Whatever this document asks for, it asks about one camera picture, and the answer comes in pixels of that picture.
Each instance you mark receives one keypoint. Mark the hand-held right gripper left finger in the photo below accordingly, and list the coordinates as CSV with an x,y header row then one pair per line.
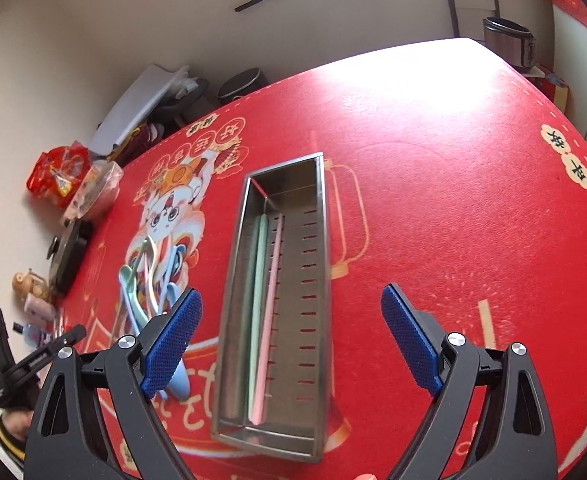
x,y
173,340

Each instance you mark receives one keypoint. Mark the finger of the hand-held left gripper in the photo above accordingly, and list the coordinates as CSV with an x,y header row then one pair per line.
x,y
70,336

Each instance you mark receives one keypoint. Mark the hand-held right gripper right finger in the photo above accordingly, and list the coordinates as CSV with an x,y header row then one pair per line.
x,y
408,340

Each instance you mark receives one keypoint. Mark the blue spoon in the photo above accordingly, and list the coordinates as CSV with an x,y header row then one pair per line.
x,y
179,380

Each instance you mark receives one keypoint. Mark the green spoon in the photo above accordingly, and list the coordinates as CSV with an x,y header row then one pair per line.
x,y
126,280

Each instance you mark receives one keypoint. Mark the beige spoon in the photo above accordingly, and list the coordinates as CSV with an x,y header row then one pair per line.
x,y
146,260

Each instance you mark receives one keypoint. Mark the green chopstick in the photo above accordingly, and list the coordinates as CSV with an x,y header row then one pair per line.
x,y
259,310

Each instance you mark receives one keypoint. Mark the pink chopstick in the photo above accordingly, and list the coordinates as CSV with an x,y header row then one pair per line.
x,y
272,310

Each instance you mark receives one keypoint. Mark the stainless steel utensil tray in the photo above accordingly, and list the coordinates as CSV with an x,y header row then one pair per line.
x,y
303,310

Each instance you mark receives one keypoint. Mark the person's left forearm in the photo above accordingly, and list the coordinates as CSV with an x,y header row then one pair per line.
x,y
3,447

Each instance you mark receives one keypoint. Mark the person's left hand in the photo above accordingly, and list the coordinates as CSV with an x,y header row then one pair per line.
x,y
18,419

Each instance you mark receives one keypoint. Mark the pink cup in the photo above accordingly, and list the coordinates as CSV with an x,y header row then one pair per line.
x,y
40,310

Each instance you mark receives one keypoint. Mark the blue and white packet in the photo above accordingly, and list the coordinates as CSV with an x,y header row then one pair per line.
x,y
25,332

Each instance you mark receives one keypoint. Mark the brown teapot figurine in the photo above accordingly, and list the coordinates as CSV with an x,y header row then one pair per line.
x,y
25,285

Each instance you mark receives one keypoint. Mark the black pan with lid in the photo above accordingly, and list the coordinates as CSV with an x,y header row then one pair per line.
x,y
70,260

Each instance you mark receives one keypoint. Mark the clear plastic bag bowl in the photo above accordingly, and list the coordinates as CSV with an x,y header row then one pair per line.
x,y
93,190

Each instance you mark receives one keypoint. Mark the red printed table mat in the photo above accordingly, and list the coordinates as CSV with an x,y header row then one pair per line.
x,y
423,185

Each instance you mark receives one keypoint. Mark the red snack bag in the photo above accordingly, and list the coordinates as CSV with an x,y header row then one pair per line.
x,y
55,172

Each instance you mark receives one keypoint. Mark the dark red striped bag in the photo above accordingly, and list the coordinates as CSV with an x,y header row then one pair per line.
x,y
141,140

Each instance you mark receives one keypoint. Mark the black round bin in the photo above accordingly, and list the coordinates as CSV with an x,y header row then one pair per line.
x,y
241,85

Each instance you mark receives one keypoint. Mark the cardboard box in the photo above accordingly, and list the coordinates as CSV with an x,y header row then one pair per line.
x,y
556,90

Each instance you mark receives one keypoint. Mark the stainless steel cooker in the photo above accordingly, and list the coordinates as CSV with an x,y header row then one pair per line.
x,y
508,45

